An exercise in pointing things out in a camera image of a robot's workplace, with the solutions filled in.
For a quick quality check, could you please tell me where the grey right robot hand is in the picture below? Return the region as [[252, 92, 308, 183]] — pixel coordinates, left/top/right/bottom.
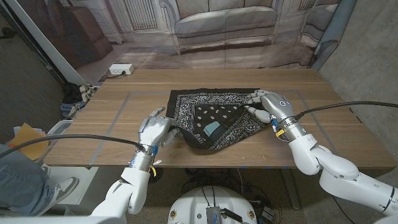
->
[[244, 89, 307, 142]]

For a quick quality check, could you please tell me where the printed sofa backdrop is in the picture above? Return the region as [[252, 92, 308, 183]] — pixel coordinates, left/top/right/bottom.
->
[[14, 0, 343, 85]]

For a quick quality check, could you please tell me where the grey white sneaker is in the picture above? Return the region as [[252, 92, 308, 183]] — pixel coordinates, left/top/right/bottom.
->
[[37, 176, 80, 217]]

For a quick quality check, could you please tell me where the person in blue jeans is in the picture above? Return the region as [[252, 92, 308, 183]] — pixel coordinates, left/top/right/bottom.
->
[[0, 144, 60, 217]]

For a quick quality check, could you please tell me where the black clamp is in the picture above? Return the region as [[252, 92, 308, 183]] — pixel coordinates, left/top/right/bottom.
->
[[0, 27, 19, 40]]

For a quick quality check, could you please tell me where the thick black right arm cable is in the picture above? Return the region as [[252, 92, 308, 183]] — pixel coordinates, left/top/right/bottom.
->
[[294, 101, 398, 121]]

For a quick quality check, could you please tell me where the grey finned electronics box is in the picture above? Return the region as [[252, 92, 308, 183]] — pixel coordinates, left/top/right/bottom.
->
[[206, 205, 222, 224]]

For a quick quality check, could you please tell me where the white power strip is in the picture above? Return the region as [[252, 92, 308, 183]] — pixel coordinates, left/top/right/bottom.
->
[[108, 63, 135, 76]]

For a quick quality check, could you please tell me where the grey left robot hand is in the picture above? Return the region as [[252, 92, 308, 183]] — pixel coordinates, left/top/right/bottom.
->
[[129, 107, 180, 172]]

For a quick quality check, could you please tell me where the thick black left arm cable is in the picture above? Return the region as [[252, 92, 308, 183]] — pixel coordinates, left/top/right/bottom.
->
[[0, 133, 147, 159]]

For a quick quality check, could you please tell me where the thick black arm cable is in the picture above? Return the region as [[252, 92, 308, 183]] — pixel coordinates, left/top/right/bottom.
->
[[0, 133, 147, 159], [294, 101, 398, 121]]

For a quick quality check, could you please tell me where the black bag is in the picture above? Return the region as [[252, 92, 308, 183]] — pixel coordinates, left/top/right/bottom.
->
[[62, 83, 83, 103]]

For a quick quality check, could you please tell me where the white robot chest panel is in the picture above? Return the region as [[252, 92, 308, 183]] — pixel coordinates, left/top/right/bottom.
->
[[0, 216, 127, 224]]

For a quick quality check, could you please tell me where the dark table leg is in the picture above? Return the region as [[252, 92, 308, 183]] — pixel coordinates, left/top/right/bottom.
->
[[281, 169, 302, 210]]

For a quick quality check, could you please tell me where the blue grey rolled backdrop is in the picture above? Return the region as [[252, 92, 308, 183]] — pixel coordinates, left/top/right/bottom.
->
[[310, 0, 357, 71]]

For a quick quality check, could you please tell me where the white plastic bin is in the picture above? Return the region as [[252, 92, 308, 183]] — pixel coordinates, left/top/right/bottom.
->
[[34, 119, 74, 166]]

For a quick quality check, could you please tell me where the white robot torso base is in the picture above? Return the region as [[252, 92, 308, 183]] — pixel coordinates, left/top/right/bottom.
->
[[167, 185, 258, 224]]

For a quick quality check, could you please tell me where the black paisley bandana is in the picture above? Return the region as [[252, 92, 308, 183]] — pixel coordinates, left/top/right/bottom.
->
[[165, 88, 271, 151]]

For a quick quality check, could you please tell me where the plaid cloth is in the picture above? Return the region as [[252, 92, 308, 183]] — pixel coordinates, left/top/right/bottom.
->
[[79, 83, 99, 102]]

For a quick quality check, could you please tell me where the black connector block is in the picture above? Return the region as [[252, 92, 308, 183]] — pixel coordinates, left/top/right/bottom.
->
[[222, 208, 243, 223]]

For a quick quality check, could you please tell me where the tan paper envelope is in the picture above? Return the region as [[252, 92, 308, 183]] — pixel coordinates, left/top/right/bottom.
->
[[8, 123, 50, 161]]

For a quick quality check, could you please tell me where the teal soap box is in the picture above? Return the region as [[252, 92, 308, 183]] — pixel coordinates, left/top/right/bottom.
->
[[203, 121, 221, 137]]

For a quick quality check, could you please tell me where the blue grey cloth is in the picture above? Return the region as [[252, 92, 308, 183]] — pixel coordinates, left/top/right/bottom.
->
[[60, 101, 88, 119]]

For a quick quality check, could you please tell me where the white backdrop frame pole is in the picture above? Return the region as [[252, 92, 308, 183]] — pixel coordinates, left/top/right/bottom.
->
[[6, 0, 86, 85]]

